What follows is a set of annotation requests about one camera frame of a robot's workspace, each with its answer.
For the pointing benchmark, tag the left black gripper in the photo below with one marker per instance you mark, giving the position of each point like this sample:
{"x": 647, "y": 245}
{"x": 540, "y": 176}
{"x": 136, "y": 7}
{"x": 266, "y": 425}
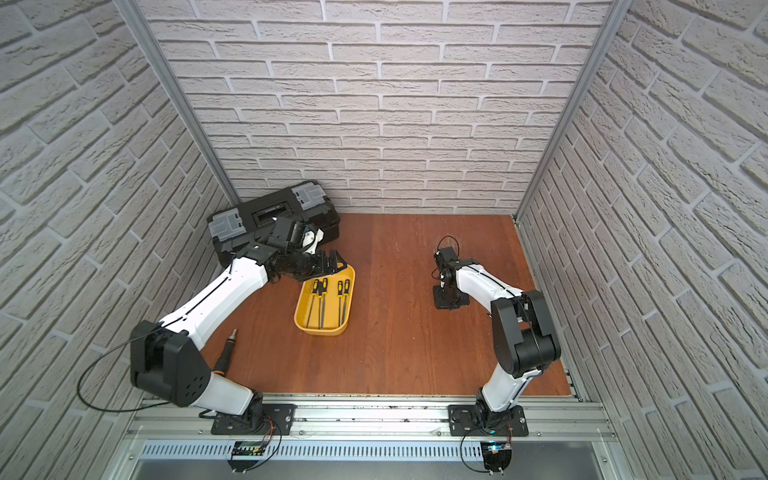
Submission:
{"x": 327, "y": 263}

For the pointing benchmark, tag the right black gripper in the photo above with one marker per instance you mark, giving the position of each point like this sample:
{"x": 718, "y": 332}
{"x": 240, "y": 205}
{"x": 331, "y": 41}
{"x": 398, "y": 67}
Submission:
{"x": 442, "y": 303}

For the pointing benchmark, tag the black yellow file tool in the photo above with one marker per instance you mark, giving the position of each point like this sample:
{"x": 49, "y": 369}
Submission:
{"x": 313, "y": 296}
{"x": 340, "y": 296}
{"x": 322, "y": 302}
{"x": 344, "y": 293}

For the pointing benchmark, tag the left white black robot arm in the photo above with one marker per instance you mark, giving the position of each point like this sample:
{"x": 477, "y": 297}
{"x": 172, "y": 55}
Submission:
{"x": 166, "y": 358}

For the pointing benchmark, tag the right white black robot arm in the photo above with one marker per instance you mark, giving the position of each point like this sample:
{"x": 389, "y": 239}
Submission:
{"x": 525, "y": 339}

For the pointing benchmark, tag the yellow plastic storage tray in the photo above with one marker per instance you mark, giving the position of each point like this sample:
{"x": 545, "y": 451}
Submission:
{"x": 330, "y": 328}

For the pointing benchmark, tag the black plastic toolbox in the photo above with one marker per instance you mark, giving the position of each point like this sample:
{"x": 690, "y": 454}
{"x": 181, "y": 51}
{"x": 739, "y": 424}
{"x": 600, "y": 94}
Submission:
{"x": 306, "y": 201}

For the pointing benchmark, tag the black orange screwdriver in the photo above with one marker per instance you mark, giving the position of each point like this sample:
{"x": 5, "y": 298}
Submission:
{"x": 222, "y": 364}

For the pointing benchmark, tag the right controller board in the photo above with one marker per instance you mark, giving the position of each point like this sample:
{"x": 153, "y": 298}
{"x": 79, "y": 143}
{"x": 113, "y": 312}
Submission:
{"x": 496, "y": 456}

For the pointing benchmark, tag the controller board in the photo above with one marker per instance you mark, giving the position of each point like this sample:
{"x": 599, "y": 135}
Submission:
{"x": 246, "y": 456}
{"x": 496, "y": 456}

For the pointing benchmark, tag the left controller board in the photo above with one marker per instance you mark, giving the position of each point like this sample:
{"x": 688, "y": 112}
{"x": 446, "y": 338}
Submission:
{"x": 246, "y": 456}

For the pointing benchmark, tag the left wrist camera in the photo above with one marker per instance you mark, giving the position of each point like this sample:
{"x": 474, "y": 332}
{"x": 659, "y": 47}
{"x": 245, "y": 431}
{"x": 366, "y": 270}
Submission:
{"x": 311, "y": 238}

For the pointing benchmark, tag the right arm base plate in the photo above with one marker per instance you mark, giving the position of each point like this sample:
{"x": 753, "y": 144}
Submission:
{"x": 476, "y": 420}

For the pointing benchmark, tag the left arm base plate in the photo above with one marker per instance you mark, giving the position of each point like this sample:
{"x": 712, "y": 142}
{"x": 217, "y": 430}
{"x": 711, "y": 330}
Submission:
{"x": 258, "y": 420}

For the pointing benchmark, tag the aluminium mounting rail frame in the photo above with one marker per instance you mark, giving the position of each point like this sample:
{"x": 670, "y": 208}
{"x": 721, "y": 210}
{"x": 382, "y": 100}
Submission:
{"x": 566, "y": 438}

